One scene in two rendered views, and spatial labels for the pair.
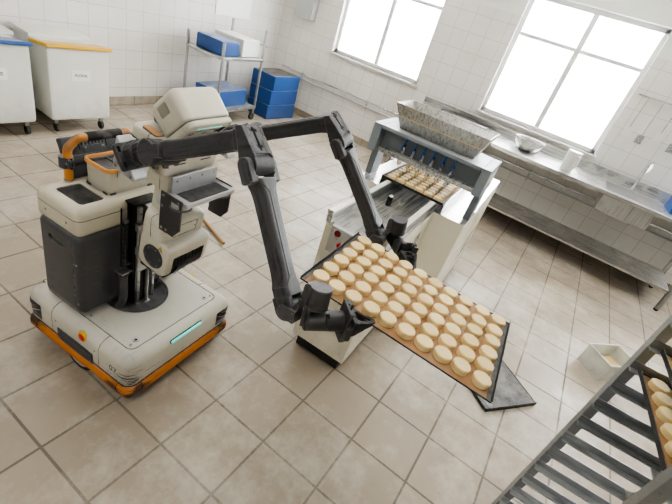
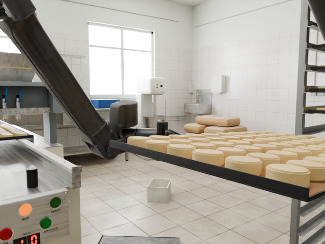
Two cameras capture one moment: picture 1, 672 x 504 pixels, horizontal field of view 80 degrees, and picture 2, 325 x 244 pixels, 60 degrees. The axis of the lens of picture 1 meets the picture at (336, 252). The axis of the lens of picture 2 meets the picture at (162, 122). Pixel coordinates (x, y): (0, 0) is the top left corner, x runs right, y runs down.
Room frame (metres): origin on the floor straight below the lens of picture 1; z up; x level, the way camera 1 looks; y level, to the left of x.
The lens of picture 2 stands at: (0.93, 0.39, 1.13)
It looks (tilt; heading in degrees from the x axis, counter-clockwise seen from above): 6 degrees down; 301
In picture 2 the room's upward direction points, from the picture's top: straight up
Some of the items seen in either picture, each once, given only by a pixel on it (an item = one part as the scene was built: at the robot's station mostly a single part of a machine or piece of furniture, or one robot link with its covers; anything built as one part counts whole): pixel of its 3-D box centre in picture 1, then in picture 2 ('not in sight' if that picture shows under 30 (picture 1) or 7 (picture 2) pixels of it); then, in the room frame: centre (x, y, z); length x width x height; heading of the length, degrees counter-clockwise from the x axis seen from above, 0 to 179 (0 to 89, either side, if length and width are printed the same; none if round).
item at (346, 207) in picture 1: (405, 175); not in sight; (2.61, -0.27, 0.87); 2.01 x 0.03 x 0.07; 159
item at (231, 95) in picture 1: (221, 93); not in sight; (5.25, 2.06, 0.29); 0.56 x 0.38 x 0.20; 164
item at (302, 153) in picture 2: (378, 298); (296, 155); (0.98, -0.16, 1.01); 0.05 x 0.05 x 0.02
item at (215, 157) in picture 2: (340, 261); (208, 157); (1.09, -0.02, 1.02); 0.05 x 0.05 x 0.02
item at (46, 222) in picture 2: not in sight; (45, 222); (1.61, -0.10, 0.76); 0.03 x 0.02 x 0.03; 69
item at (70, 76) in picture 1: (65, 80); not in sight; (3.60, 2.90, 0.39); 0.64 x 0.54 x 0.77; 64
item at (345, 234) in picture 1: (350, 248); (24, 222); (1.64, -0.06, 0.77); 0.24 x 0.04 x 0.14; 69
